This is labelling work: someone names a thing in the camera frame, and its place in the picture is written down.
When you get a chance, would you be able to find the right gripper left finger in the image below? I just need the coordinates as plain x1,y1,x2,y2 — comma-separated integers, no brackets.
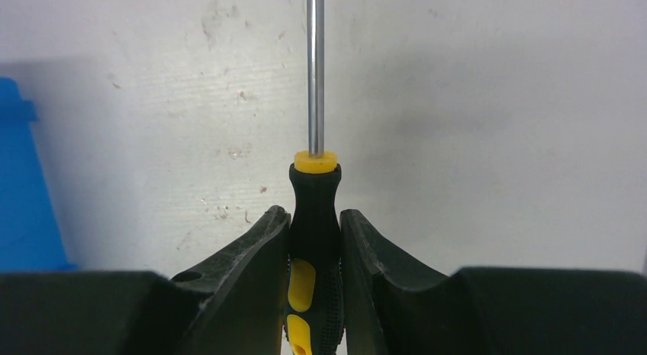
1,206,290,354

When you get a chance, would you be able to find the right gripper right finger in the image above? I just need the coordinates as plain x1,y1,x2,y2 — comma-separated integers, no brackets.
340,210,646,354

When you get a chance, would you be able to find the black yellow screwdriver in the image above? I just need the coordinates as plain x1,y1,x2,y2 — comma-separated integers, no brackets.
285,0,344,354

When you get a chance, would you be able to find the blue plastic bin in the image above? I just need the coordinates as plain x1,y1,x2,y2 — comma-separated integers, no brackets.
1,77,77,271

